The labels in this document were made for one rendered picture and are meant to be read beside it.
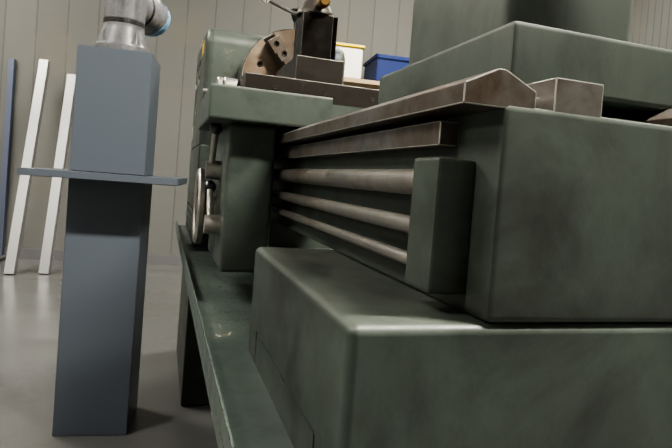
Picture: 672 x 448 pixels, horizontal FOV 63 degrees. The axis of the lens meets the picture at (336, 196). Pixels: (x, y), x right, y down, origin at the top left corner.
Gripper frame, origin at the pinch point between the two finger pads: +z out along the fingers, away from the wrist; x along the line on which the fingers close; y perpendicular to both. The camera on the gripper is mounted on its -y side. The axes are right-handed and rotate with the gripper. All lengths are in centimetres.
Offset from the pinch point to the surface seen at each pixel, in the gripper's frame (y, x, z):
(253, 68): 9.0, -9.6, 22.4
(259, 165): 80, -25, 51
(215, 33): -7.3, -16.8, 7.0
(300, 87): 72, -13, 37
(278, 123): 83, -21, 44
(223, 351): 105, -38, 74
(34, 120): -258, -121, -5
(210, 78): -6.6, -21.3, 21.2
